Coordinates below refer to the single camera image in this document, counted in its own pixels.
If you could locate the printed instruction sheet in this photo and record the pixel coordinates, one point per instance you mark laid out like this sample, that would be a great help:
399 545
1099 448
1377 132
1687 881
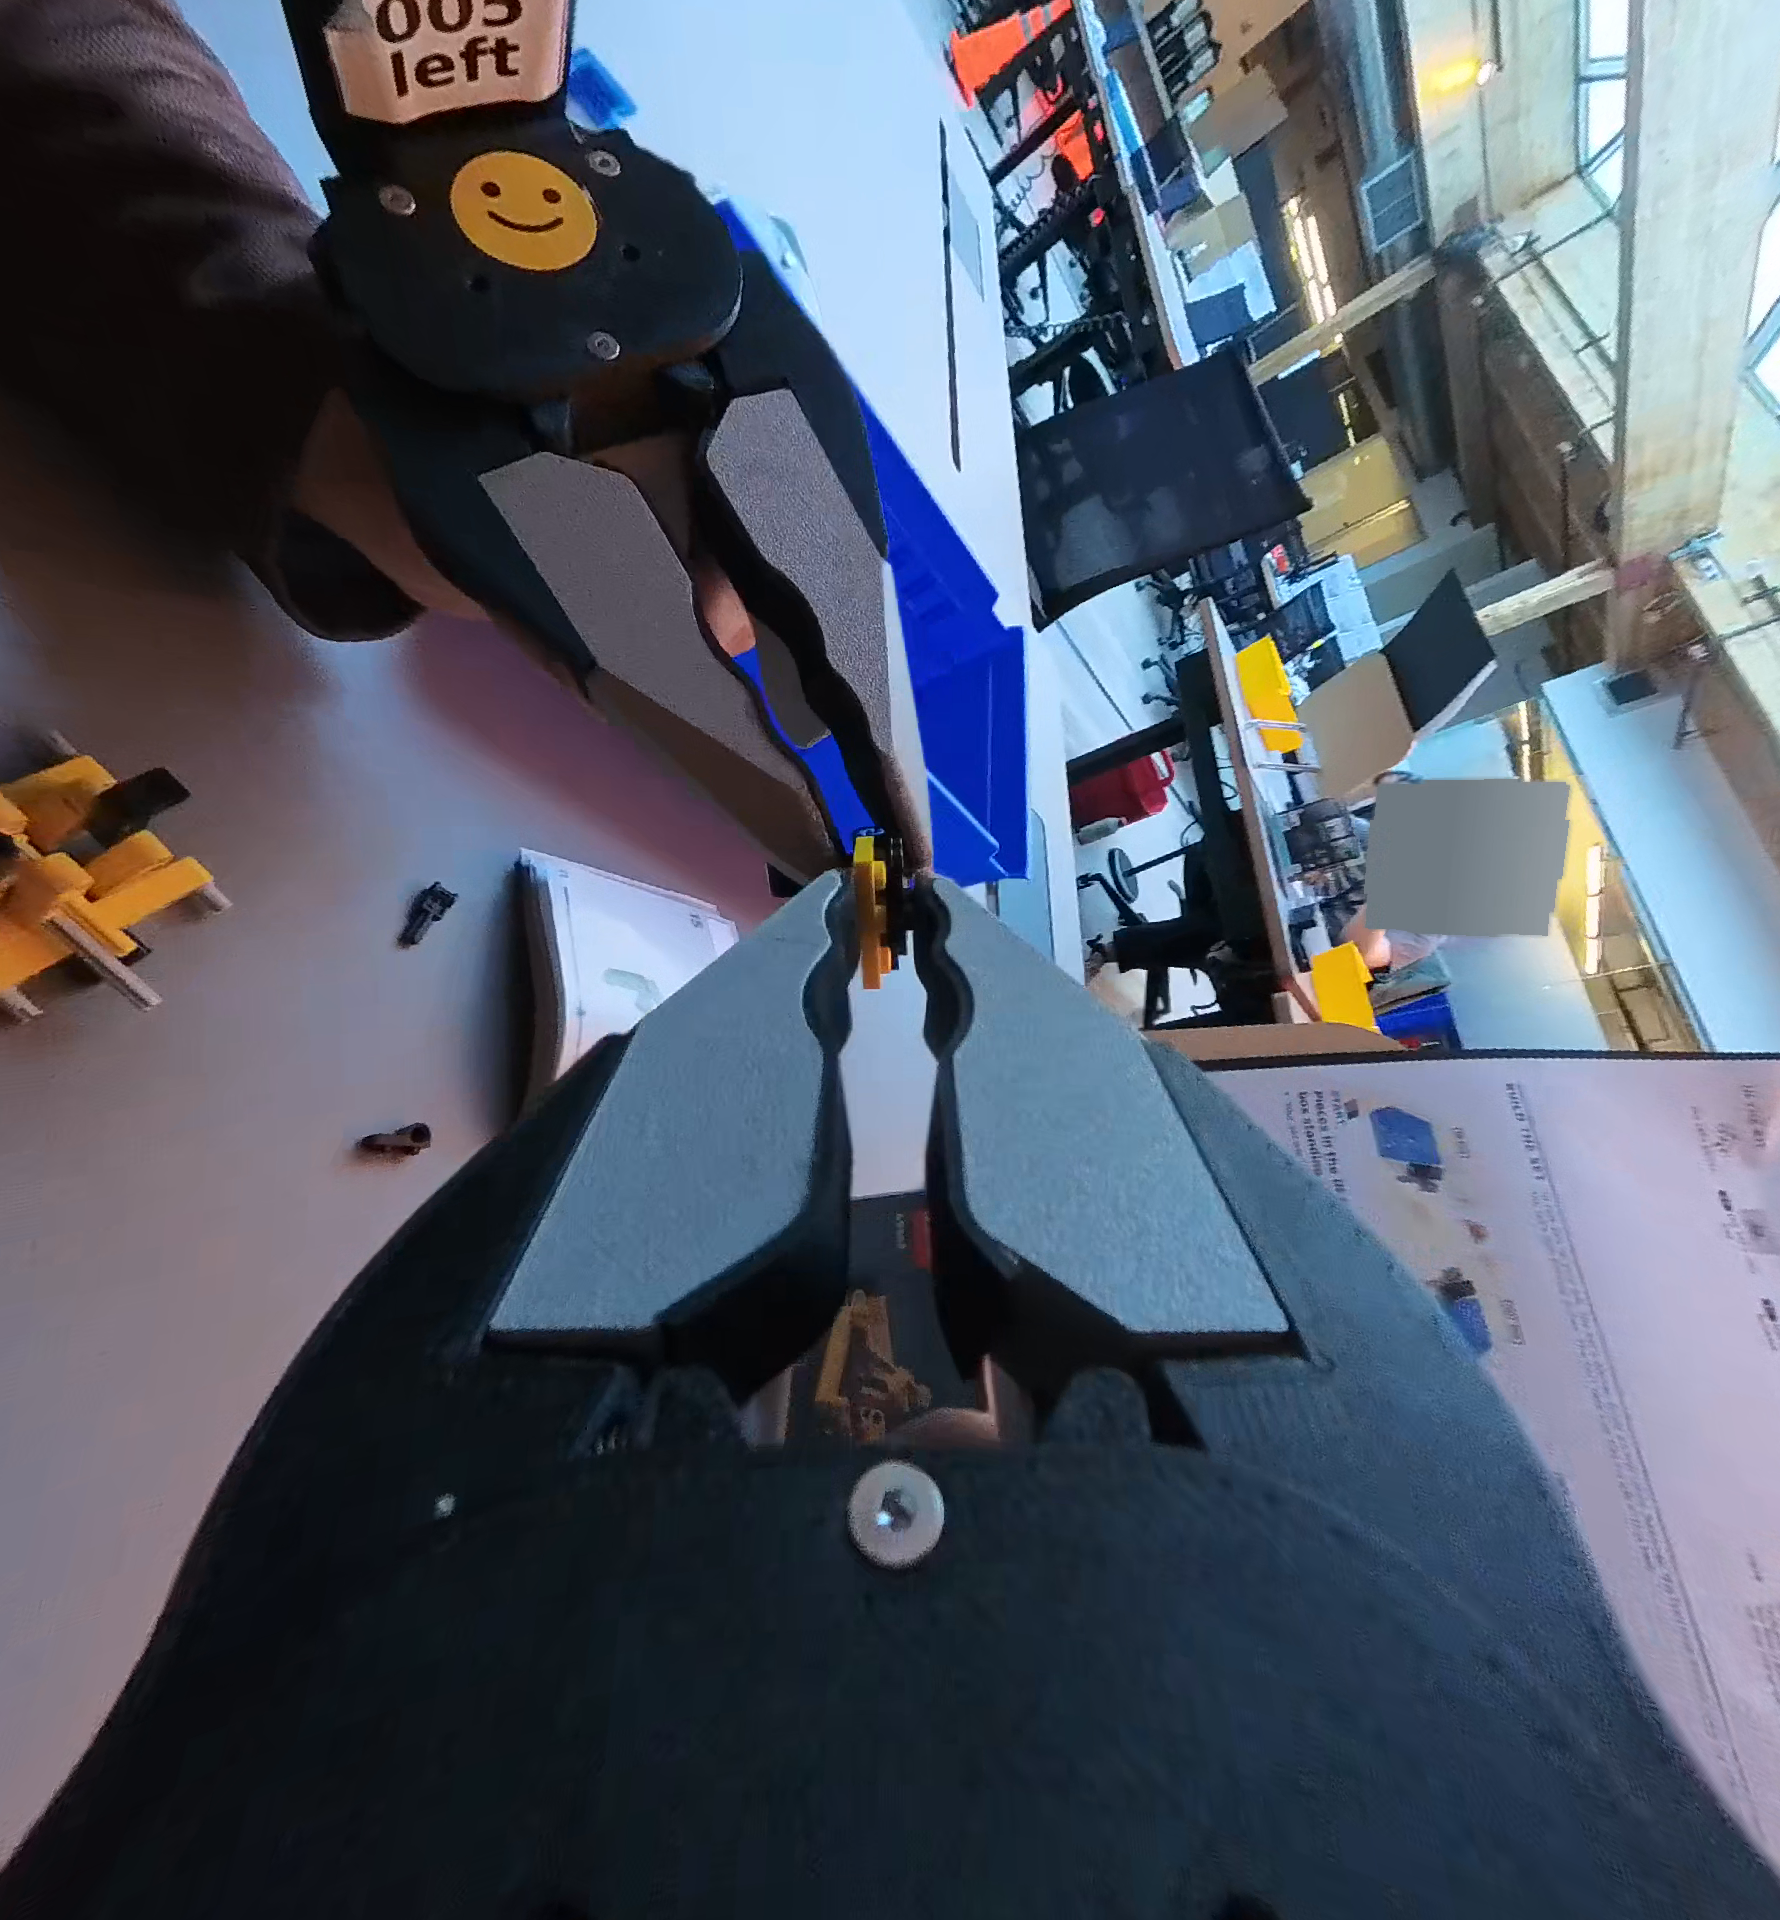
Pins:
1580 1350

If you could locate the blue plastic bin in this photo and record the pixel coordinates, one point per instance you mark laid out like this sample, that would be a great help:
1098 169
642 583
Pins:
951 675

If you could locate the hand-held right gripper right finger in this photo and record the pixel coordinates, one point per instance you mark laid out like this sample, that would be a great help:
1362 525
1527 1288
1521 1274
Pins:
1099 1201

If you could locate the black and yellow lego assembly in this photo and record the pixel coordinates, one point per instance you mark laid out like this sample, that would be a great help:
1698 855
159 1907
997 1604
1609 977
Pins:
877 916

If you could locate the yellow storage bin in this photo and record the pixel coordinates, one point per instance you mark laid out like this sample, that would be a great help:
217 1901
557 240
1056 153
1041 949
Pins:
1267 689
1344 983

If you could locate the wooden display board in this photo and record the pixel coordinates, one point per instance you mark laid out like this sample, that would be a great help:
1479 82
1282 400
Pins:
1280 1040

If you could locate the orange metal rack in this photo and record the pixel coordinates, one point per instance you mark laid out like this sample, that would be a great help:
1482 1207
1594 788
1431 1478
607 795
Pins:
1009 52

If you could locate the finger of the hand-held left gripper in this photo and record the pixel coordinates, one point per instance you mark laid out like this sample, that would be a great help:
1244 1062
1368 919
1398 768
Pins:
809 525
591 554

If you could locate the black mesh office chair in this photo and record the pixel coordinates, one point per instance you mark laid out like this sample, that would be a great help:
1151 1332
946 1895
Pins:
1146 480

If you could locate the person's left forearm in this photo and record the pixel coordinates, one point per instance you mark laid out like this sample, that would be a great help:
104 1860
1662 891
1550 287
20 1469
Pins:
96 269

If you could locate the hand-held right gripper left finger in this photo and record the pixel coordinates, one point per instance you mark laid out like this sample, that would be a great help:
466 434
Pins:
679 1185

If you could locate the dark lego set box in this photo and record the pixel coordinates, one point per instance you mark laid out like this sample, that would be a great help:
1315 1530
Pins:
877 1350

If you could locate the small black lego connector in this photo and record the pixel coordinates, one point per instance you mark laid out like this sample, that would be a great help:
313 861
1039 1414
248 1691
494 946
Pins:
395 1141
428 916

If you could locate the person's left hand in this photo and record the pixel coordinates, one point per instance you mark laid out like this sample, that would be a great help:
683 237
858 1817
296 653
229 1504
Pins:
352 495

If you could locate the yellow lego model section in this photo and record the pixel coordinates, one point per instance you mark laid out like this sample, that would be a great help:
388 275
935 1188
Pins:
36 870

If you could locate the white instruction booklet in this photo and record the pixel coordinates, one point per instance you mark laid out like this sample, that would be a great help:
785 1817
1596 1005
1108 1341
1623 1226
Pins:
605 930

